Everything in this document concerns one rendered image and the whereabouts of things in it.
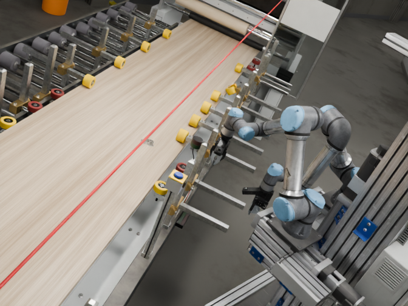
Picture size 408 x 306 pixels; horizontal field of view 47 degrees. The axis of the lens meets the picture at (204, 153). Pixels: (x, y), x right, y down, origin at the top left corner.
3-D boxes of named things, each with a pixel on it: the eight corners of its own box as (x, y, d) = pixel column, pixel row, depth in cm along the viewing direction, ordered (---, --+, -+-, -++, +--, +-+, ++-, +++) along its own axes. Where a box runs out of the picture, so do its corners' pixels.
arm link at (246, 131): (262, 130, 248) (251, 118, 255) (246, 130, 241) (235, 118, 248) (256, 141, 252) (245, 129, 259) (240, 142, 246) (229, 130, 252)
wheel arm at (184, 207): (226, 230, 256) (229, 224, 254) (224, 234, 253) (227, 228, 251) (155, 194, 260) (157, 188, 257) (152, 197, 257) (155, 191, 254)
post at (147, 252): (152, 254, 239) (180, 187, 216) (147, 260, 235) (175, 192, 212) (144, 250, 240) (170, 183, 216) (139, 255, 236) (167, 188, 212)
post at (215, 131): (193, 189, 307) (220, 129, 282) (192, 192, 304) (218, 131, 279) (189, 186, 307) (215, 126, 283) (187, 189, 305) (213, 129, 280)
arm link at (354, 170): (348, 198, 263) (360, 180, 256) (336, 182, 273) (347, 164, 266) (364, 198, 269) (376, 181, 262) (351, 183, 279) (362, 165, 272)
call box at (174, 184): (182, 188, 217) (187, 175, 213) (177, 196, 211) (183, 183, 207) (169, 181, 218) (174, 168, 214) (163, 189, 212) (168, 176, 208)
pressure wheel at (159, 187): (159, 195, 264) (166, 179, 258) (165, 204, 259) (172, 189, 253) (147, 195, 259) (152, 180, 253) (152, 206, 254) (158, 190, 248)
